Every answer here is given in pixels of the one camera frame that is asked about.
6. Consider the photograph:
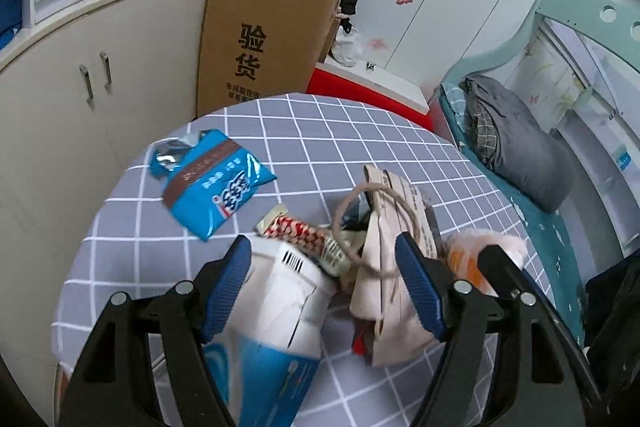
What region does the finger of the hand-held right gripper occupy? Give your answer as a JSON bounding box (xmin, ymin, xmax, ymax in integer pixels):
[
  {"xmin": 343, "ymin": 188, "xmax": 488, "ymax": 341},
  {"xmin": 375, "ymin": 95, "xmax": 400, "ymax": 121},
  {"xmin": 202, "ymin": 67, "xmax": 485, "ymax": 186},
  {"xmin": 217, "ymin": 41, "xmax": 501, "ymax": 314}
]
[{"xmin": 477, "ymin": 244, "xmax": 527, "ymax": 299}]

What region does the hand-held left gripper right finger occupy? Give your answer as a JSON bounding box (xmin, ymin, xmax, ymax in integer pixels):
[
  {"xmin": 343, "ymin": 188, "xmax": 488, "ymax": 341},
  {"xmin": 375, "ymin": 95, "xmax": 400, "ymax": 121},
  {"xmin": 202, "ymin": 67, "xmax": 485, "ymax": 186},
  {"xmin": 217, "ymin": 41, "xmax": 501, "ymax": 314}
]
[{"xmin": 394, "ymin": 232, "xmax": 602, "ymax": 427}]

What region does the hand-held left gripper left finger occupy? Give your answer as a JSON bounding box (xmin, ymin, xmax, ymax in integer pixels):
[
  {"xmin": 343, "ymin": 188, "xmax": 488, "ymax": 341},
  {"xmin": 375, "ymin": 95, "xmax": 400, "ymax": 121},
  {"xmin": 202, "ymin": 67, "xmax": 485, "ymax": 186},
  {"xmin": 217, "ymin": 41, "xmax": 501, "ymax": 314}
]
[{"xmin": 57, "ymin": 234, "xmax": 253, "ymax": 427}]

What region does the white and blue carton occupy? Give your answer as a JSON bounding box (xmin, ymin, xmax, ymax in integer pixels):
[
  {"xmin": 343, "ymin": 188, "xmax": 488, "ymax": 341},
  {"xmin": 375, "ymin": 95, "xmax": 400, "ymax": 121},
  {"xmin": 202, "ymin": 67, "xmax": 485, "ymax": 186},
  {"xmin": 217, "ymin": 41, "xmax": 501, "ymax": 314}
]
[{"xmin": 200, "ymin": 234, "xmax": 339, "ymax": 427}]

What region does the orange plastic bag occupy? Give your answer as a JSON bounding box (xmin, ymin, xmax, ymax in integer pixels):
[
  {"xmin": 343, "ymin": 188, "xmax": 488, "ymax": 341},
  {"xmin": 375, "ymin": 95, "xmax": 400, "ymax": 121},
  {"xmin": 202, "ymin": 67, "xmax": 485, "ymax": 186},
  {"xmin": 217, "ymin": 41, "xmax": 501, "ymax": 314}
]
[{"xmin": 442, "ymin": 227, "xmax": 530, "ymax": 298}]

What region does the teal bedsheet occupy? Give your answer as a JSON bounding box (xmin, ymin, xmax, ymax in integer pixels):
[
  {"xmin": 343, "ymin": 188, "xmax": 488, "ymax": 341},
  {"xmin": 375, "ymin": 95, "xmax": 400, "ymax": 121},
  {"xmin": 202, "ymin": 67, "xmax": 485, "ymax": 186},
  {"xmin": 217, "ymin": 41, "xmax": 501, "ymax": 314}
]
[{"xmin": 435, "ymin": 84, "xmax": 601, "ymax": 348}]

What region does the red white striped wrapper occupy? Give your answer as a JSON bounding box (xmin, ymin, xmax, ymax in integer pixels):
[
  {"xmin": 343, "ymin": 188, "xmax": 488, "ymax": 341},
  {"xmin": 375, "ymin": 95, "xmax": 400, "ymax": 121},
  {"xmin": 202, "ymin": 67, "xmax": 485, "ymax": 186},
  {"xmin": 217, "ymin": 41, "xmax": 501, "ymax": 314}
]
[{"xmin": 256, "ymin": 204, "xmax": 353, "ymax": 278}]

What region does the blue snack bag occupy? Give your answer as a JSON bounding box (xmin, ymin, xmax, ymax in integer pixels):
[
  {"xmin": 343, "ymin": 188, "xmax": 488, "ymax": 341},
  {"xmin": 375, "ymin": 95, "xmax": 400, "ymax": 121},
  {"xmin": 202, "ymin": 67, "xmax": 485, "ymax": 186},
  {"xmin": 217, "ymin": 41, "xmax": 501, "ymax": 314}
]
[{"xmin": 149, "ymin": 129, "xmax": 277, "ymax": 243}]

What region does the grey quilt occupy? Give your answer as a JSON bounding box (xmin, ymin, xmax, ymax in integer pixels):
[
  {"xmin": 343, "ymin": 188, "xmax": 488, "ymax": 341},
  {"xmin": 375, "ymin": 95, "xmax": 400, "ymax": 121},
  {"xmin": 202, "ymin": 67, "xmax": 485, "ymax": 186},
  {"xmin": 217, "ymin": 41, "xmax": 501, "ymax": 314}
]
[{"xmin": 462, "ymin": 74, "xmax": 577, "ymax": 214}]

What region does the grey checked tablecloth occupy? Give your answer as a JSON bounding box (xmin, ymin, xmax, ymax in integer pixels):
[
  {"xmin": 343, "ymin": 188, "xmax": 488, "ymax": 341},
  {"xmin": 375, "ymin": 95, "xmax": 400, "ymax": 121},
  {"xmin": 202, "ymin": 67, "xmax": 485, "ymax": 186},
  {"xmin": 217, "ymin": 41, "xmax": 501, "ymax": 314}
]
[{"xmin": 50, "ymin": 93, "xmax": 591, "ymax": 427}]

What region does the white floor cabinet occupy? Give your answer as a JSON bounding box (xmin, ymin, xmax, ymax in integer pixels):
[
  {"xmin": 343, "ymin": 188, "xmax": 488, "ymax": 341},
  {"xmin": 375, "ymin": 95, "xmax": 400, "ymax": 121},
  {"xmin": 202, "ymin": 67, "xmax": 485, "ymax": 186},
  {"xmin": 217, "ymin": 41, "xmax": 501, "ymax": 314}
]
[{"xmin": 0, "ymin": 0, "xmax": 216, "ymax": 408}]

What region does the small white plastic bag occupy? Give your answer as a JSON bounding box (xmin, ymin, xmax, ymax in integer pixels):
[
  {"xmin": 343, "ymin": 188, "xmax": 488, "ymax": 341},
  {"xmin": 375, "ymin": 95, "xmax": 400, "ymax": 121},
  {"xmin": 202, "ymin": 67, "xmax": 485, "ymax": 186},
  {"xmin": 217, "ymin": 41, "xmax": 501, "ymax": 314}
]
[{"xmin": 330, "ymin": 27, "xmax": 371, "ymax": 68}]

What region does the brown cardboard box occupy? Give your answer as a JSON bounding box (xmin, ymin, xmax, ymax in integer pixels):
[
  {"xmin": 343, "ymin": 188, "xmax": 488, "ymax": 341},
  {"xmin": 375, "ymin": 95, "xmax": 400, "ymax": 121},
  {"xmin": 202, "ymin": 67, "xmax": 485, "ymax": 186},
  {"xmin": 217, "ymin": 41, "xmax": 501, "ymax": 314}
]
[{"xmin": 196, "ymin": 0, "xmax": 347, "ymax": 118}]

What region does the dark hanging cloth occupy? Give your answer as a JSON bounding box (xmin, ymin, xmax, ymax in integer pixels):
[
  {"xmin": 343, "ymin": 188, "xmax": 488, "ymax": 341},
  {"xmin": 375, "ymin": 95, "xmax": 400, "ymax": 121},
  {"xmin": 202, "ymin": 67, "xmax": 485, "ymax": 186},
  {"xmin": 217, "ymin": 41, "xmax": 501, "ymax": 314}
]
[{"xmin": 340, "ymin": 0, "xmax": 359, "ymax": 32}]

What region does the blue patterned package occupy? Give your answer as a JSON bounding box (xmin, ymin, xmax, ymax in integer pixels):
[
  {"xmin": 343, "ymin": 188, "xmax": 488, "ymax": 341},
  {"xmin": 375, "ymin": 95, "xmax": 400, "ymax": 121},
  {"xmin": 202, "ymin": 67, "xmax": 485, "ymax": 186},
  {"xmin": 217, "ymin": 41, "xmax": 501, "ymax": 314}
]
[{"xmin": 0, "ymin": 0, "xmax": 28, "ymax": 50}]

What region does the beige paper bag rope handle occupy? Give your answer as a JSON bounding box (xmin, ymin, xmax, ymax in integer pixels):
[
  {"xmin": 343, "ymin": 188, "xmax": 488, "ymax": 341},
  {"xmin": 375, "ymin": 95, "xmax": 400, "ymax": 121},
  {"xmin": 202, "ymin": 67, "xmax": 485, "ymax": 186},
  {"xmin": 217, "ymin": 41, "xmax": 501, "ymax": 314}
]
[{"xmin": 334, "ymin": 164, "xmax": 446, "ymax": 368}]

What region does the silver cabinet handle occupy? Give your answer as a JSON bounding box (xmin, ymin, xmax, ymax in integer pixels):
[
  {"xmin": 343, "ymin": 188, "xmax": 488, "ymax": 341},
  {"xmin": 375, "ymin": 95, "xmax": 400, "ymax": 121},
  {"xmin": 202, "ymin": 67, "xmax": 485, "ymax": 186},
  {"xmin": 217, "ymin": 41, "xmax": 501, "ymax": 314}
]
[
  {"xmin": 79, "ymin": 63, "xmax": 97, "ymax": 109},
  {"xmin": 99, "ymin": 51, "xmax": 114, "ymax": 94}
]

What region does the teal bed frame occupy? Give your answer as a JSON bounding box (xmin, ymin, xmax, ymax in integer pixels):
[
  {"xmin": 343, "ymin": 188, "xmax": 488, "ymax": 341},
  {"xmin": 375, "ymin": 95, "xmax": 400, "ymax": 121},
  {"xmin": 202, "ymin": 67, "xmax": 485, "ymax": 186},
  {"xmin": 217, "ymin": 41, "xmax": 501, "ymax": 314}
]
[{"xmin": 432, "ymin": 0, "xmax": 640, "ymax": 258}]

